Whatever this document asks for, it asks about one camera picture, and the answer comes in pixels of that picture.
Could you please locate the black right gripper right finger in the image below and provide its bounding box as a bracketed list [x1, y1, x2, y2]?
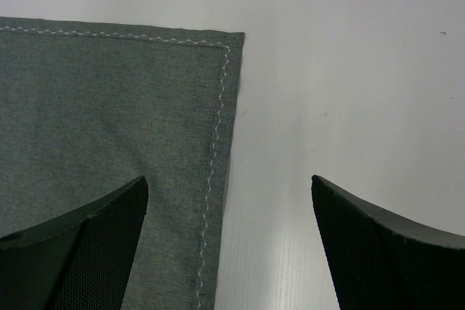
[312, 175, 464, 309]

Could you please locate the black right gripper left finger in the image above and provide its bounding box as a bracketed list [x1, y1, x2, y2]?
[1, 176, 149, 310]

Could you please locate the grey cloth napkin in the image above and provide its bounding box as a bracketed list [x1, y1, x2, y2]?
[1, 17, 245, 309]

